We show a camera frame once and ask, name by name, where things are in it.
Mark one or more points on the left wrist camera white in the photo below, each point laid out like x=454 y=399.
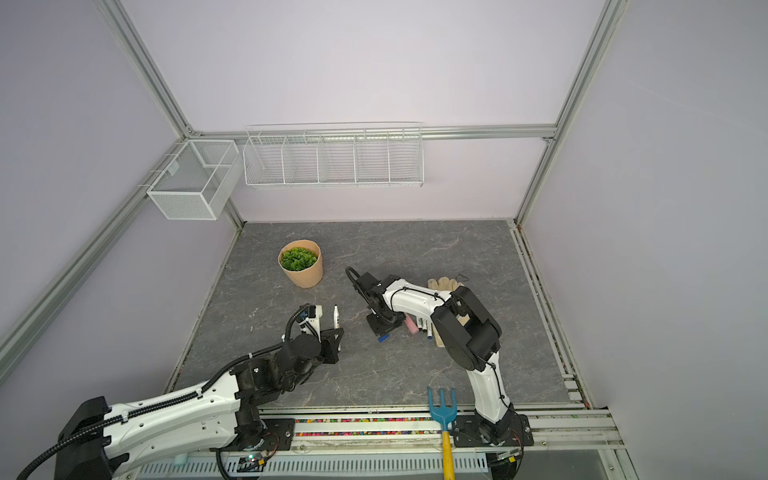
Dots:
x=310 y=320

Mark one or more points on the white wire mesh box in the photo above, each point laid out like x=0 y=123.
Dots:
x=198 y=180

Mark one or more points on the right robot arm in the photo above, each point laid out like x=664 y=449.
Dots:
x=469 y=332

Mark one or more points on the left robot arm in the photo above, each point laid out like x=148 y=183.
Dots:
x=102 y=441

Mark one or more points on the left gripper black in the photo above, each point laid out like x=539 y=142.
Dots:
x=331 y=346

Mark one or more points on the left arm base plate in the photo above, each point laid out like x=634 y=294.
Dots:
x=270 y=435

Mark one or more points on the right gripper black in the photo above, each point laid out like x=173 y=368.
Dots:
x=379 y=329

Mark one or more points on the teal rake yellow handle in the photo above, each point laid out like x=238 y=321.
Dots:
x=443 y=410

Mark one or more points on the beige pot with green plant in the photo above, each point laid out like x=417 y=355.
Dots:
x=302 y=262

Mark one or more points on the beige work glove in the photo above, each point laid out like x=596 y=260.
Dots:
x=442 y=284

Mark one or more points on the purple trowel pink handle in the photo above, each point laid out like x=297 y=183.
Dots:
x=411 y=325

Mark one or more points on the white wire shelf basket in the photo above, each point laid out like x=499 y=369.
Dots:
x=334 y=154

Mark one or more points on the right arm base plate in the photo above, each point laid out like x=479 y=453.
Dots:
x=512 y=430

